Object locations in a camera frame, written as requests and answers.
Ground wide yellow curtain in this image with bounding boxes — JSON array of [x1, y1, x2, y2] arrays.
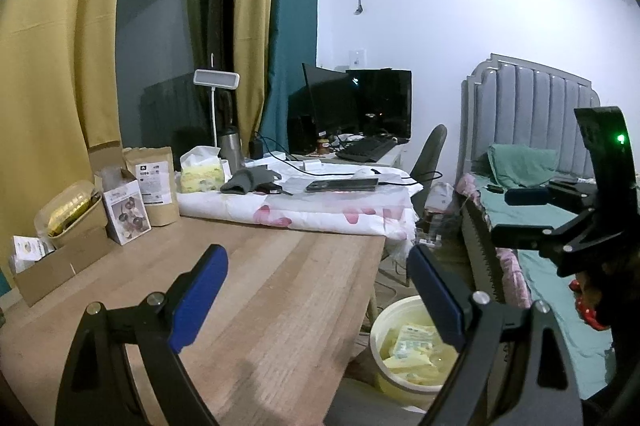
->
[[0, 0, 142, 257]]

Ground white printed box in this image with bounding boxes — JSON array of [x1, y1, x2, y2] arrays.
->
[[102, 180, 153, 247]]

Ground grey upholstered bed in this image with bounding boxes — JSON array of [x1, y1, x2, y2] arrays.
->
[[452, 53, 640, 402]]

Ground grey cloth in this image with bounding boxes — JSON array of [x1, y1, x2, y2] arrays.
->
[[220, 167, 284, 197]]

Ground narrow yellow curtain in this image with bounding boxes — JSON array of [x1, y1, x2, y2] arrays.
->
[[232, 0, 279, 141]]

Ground teal curtain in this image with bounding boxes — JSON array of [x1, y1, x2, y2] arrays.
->
[[257, 0, 319, 157]]

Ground grey office chair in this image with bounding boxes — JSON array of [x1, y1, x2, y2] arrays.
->
[[410, 124, 448, 207]]

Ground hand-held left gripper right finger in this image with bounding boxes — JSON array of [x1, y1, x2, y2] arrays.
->
[[406, 246, 586, 426]]

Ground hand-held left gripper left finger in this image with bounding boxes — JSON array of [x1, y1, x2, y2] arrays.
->
[[55, 244, 229, 426]]

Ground person's right hand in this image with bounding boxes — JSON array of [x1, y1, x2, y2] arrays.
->
[[575, 253, 640, 307]]

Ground yellow tissue pack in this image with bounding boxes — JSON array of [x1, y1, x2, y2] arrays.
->
[[179, 146, 224, 195]]

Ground white desk lamp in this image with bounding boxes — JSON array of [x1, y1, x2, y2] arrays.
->
[[193, 69, 240, 149]]

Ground green pillow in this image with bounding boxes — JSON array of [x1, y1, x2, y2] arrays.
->
[[487, 144, 559, 191]]

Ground brown kraft pouch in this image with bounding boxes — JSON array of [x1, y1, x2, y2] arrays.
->
[[122, 147, 181, 227]]

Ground yellow plastic bag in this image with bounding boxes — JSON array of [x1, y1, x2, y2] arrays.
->
[[382, 353, 448, 388]]

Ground steel thermos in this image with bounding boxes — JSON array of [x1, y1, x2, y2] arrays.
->
[[216, 126, 246, 175]]

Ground white blanket pink hearts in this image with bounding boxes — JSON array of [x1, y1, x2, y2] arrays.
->
[[177, 156, 421, 243]]

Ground clear plastic food container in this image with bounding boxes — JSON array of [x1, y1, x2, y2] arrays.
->
[[34, 180, 101, 239]]

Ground white plastic bucket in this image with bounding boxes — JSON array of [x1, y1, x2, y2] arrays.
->
[[369, 296, 471, 401]]

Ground black keyboard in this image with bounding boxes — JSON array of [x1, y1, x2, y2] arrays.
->
[[335, 137, 399, 165]]

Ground black wide computer monitor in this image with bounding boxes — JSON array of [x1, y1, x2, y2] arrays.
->
[[346, 68, 413, 141]]

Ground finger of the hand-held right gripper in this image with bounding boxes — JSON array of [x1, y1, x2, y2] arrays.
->
[[504, 180, 599, 209], [491, 210, 581, 251]]

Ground brown cardboard box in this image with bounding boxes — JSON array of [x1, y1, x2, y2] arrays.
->
[[12, 145, 127, 307]]

